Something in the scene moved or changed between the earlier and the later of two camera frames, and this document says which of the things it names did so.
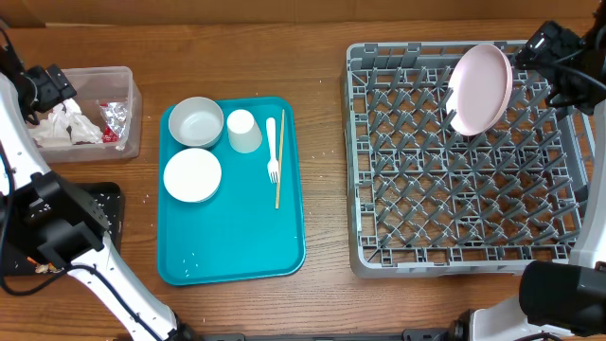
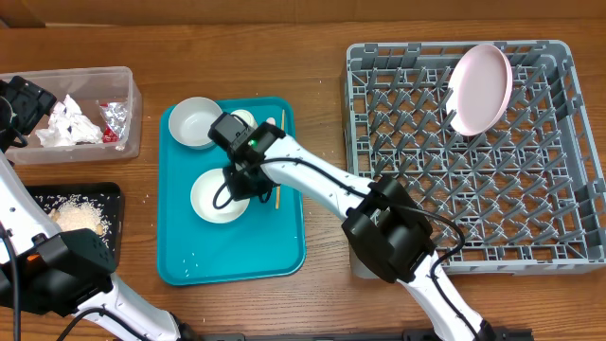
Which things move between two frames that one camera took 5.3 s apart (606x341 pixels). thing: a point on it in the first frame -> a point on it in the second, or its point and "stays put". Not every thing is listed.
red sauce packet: [110, 135] stays put
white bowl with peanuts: [192, 175] -> [212, 201]
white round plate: [479, 89] stays put
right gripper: [562, 44] -> [249, 180]
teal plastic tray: [254, 225] stays put
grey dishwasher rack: [424, 199] stays put
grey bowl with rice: [196, 122] stays put
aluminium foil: [115, 116] stays put
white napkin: [67, 116] -> [50, 136]
